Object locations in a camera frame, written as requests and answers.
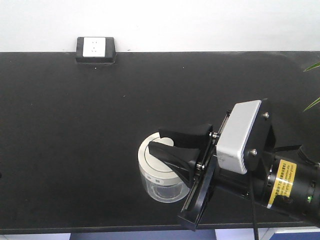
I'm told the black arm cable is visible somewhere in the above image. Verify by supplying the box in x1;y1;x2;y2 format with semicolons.
249;174;261;240

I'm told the black desktop power socket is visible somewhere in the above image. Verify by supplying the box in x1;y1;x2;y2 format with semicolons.
75;36;116;64

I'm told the glass jar with beige lid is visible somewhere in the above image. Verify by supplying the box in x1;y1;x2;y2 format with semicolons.
137;132;190;204

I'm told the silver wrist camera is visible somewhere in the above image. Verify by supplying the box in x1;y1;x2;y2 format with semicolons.
216;98;272;175

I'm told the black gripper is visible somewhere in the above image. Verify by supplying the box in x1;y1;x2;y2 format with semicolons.
148;110;276;231

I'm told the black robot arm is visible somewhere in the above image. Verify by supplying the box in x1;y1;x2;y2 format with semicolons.
148;99;320;231

